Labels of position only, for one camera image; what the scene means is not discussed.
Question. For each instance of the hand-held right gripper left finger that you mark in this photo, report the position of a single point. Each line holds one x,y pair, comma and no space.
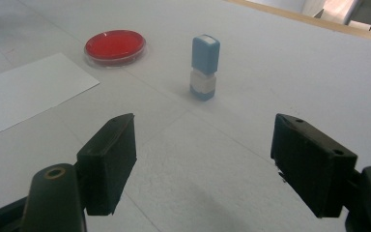
108,167

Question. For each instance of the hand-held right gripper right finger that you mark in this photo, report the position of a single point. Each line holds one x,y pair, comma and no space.
312,164

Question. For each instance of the round red ink pad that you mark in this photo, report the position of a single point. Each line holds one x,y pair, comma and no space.
115,45

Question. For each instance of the white and blue stamp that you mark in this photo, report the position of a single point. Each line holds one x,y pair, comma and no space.
203,85

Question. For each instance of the blue stamp cap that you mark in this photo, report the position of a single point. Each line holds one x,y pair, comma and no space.
205,54

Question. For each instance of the white foam board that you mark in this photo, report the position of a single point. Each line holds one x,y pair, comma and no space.
254,83

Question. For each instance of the white paper sheet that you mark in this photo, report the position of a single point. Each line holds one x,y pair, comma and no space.
29,93

